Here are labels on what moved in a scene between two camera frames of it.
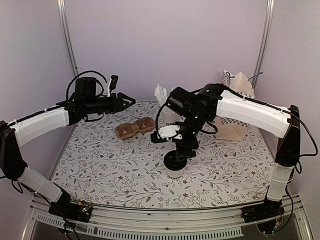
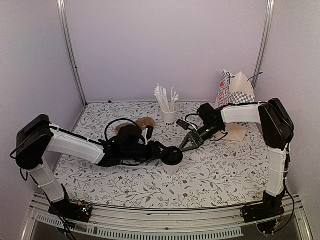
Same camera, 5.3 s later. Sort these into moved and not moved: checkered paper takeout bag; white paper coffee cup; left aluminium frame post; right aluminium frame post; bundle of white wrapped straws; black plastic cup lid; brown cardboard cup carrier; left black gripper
Moved: white paper coffee cup; left black gripper; black plastic cup lid
Not moved: brown cardboard cup carrier; bundle of white wrapped straws; right aluminium frame post; left aluminium frame post; checkered paper takeout bag
